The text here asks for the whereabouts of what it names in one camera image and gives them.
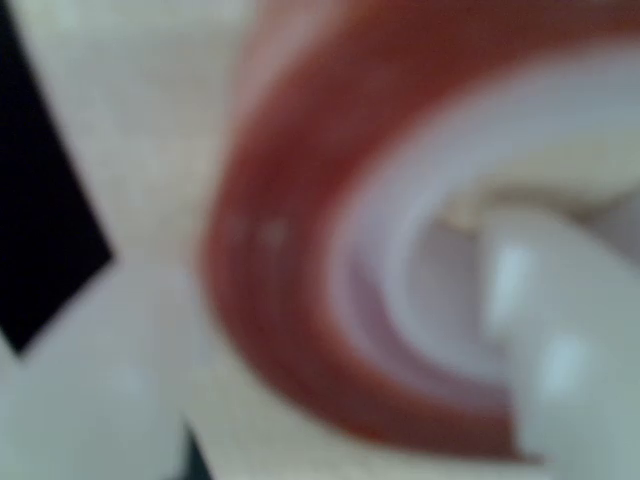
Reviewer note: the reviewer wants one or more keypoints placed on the small red tape roll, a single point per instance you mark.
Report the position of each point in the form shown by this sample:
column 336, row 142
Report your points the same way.
column 280, row 260

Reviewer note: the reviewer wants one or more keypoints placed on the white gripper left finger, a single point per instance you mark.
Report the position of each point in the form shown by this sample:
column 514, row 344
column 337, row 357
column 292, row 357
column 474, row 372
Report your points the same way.
column 95, row 415

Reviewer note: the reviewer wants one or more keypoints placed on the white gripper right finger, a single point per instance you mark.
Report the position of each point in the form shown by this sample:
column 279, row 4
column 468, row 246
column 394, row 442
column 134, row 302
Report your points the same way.
column 565, row 350

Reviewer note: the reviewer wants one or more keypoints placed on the black flat object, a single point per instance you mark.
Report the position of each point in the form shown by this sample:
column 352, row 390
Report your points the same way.
column 40, row 210

